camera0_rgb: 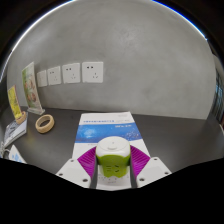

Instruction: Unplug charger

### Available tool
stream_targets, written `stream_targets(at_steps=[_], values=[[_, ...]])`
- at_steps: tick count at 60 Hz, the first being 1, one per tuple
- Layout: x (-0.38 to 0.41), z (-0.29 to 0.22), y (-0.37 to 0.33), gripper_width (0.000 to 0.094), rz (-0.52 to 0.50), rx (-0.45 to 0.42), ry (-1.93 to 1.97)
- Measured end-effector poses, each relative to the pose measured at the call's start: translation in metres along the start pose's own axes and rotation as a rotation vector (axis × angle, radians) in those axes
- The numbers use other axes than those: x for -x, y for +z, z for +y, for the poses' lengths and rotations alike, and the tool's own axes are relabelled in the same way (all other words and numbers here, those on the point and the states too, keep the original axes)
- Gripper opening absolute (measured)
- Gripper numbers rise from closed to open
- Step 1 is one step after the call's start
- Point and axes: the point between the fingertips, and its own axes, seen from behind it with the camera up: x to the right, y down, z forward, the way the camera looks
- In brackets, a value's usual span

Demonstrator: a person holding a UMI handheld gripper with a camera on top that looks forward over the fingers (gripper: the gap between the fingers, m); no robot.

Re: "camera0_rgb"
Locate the grey striped booklet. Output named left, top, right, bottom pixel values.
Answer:
left=2, top=111, right=29, bottom=148

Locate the beige tape roll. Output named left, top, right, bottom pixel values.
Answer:
left=35, top=114, right=55, bottom=134

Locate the white and blue book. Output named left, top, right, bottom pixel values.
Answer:
left=71, top=111, right=152, bottom=191

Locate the dark framed glass window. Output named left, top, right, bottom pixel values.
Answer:
left=213, top=56, right=224, bottom=124

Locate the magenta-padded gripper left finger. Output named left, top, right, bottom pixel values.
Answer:
left=55, top=146, right=99, bottom=189

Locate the small sign in wooden base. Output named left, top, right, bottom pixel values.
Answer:
left=7, top=85, right=27, bottom=125

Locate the blank white wall plate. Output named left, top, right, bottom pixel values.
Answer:
left=36, top=69, right=49, bottom=88

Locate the tall acrylic menu sign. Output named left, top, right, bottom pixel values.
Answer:
left=21, top=61, right=46, bottom=116

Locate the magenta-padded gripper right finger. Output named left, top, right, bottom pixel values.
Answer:
left=129, top=144, right=173, bottom=189

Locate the white ceiling light strip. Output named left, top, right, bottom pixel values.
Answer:
left=0, top=0, right=208, bottom=84

